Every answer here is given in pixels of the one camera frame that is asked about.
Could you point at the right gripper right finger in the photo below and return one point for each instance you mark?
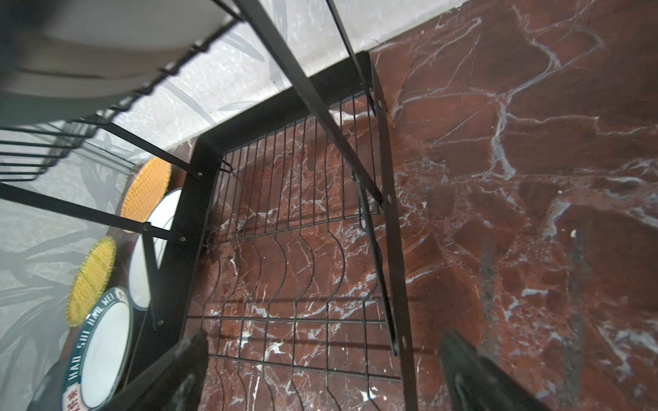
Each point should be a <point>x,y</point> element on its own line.
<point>474,382</point>

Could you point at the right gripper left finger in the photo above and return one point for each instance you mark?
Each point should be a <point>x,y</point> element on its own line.
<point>174,382</point>

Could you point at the black wire dish rack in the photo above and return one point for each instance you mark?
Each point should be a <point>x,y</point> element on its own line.
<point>278,234</point>

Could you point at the sunburst plate teal rim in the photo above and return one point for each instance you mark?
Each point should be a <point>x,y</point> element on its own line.
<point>57,57</point>

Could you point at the cream plate with plum blossoms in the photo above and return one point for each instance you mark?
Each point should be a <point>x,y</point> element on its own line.
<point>137,24</point>

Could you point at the light green flower plate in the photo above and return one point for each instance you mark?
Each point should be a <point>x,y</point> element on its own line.
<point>18,109</point>

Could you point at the white plate dark green rim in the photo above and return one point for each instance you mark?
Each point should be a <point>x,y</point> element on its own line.
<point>100,353</point>

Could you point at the dark blue plate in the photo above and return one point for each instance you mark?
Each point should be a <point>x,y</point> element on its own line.
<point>48,395</point>

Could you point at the yellow-green round plate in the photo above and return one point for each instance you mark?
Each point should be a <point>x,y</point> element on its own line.
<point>90,281</point>

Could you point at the orange woven round plate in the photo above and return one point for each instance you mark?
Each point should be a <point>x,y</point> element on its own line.
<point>146,190</point>

